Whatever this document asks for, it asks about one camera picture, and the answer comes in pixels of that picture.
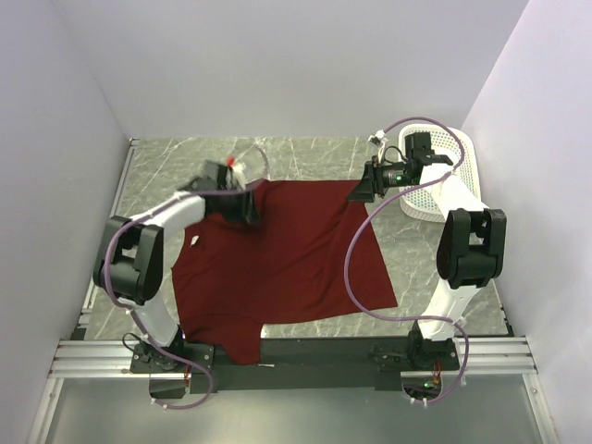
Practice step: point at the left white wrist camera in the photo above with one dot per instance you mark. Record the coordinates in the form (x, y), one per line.
(237, 173)

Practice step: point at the dark red t shirt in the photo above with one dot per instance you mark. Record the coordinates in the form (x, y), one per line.
(230, 279)

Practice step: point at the white plastic perforated basket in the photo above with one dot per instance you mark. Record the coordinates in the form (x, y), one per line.
(460, 190)

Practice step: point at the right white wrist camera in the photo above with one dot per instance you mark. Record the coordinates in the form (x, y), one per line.
(379, 140)

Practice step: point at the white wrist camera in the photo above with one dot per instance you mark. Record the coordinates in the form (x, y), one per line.
(237, 173)
(379, 140)

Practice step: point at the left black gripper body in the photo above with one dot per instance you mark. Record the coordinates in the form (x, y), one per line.
(235, 208)

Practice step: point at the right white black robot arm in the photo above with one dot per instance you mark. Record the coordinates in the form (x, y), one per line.
(471, 248)

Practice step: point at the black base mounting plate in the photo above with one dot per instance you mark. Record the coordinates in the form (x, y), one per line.
(322, 363)

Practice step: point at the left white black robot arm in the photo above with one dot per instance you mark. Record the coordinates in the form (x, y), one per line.
(129, 265)

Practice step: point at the aluminium extrusion rail frame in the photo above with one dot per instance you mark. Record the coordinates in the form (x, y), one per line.
(494, 397)

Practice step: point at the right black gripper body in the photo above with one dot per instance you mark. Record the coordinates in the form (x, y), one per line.
(388, 177)

